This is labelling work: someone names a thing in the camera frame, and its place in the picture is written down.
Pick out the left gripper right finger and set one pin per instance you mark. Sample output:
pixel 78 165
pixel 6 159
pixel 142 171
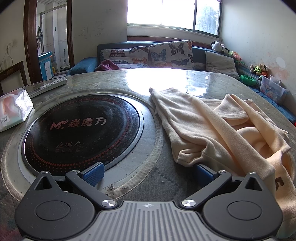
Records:
pixel 234 206

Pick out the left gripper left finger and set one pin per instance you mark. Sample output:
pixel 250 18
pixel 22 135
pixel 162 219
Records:
pixel 56 208

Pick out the cream sweatshirt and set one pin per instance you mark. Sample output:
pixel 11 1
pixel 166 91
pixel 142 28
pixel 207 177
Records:
pixel 234 135

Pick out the black round induction cooktop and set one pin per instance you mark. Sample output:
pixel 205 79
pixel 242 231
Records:
pixel 80 132

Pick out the tissue pack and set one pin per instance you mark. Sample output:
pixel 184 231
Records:
pixel 15 107

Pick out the grey remote control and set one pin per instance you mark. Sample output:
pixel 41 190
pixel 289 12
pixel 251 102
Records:
pixel 48 86

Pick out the clear plastic storage box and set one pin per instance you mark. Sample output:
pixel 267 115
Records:
pixel 273 90

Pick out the green bowl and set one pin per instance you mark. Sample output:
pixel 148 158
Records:
pixel 247 80

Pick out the small plush toys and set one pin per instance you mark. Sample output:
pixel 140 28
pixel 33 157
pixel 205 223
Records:
pixel 259 70

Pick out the grey cushion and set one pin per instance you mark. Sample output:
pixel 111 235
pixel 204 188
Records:
pixel 217 63

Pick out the blue cabinet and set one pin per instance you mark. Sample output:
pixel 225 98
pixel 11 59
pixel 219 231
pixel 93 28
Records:
pixel 46 65

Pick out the magenta cloth on sofa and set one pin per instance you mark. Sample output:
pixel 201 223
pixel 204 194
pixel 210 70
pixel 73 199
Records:
pixel 107 65

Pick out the panda plush toy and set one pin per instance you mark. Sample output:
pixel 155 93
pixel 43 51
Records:
pixel 220 48

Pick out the blue sofa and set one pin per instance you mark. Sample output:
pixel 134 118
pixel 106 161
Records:
pixel 89 64

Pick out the butterfly pillow right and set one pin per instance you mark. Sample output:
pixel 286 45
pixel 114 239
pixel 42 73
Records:
pixel 177 55

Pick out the butterfly pillow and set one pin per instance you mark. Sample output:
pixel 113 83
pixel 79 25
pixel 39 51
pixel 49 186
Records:
pixel 177 55
pixel 136 57

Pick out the butterfly pillow left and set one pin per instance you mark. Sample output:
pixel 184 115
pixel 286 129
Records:
pixel 136 57

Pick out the window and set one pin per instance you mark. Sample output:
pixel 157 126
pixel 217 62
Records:
pixel 197 16

